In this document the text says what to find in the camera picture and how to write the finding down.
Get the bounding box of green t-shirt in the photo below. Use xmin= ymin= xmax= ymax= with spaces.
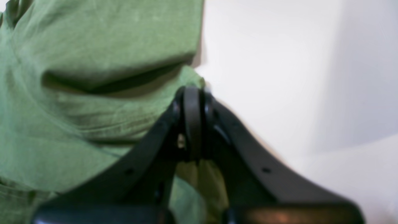
xmin=0 ymin=0 xmax=230 ymax=224

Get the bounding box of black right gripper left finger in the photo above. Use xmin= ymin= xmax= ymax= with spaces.
xmin=31 ymin=87 xmax=201 ymax=224

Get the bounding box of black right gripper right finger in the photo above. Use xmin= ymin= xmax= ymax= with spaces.
xmin=201 ymin=90 xmax=364 ymax=224

